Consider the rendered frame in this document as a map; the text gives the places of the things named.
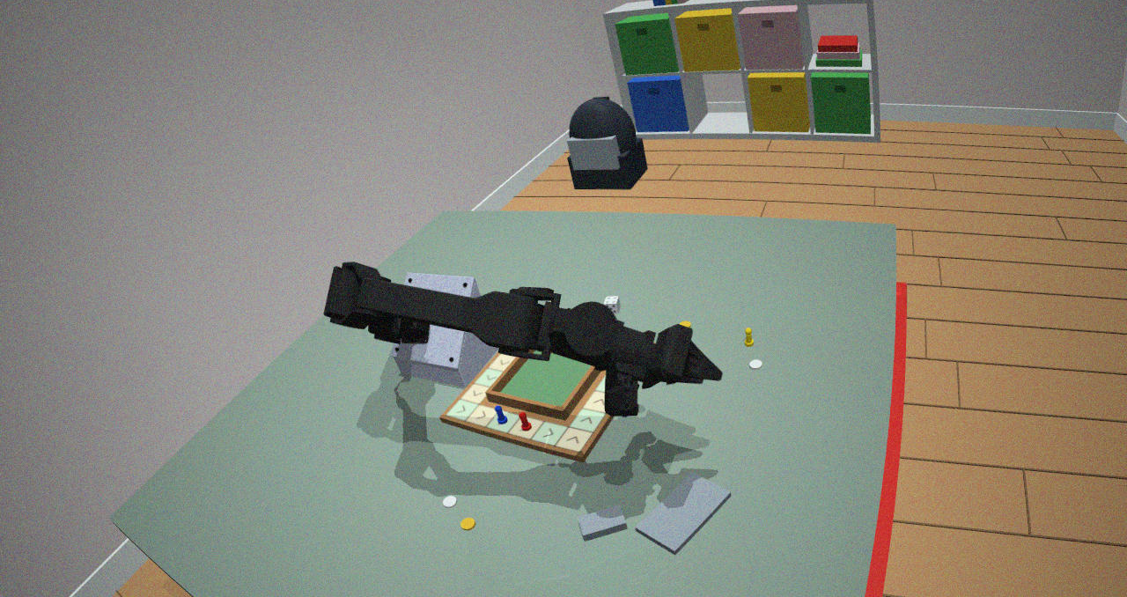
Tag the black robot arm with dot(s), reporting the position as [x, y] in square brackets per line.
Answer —
[514, 322]

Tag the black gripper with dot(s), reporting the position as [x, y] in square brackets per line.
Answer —
[674, 357]

